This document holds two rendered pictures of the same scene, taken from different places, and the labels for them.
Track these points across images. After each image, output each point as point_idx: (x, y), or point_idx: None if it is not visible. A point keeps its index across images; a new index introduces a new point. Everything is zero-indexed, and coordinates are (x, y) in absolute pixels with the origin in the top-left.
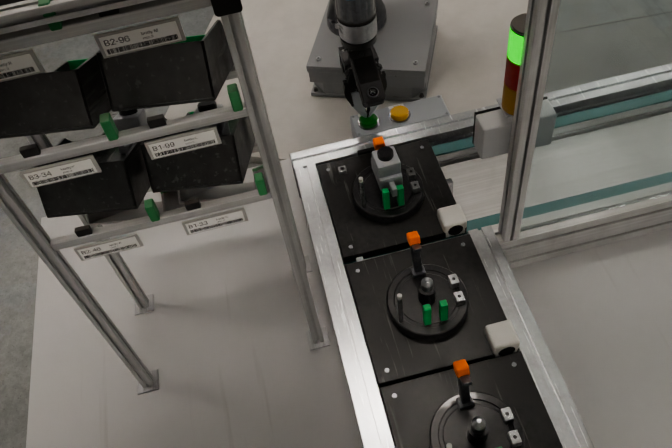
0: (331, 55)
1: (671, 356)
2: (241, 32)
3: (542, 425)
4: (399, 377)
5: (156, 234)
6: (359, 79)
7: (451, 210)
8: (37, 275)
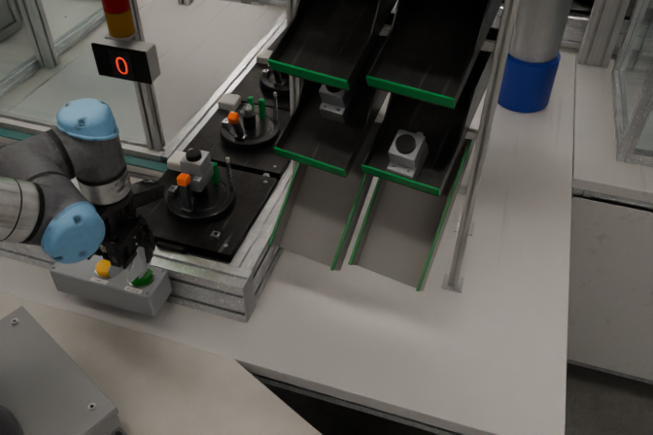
0: (71, 404)
1: None
2: None
3: (251, 75)
4: None
5: (419, 347)
6: (149, 188)
7: (177, 159)
8: (566, 370)
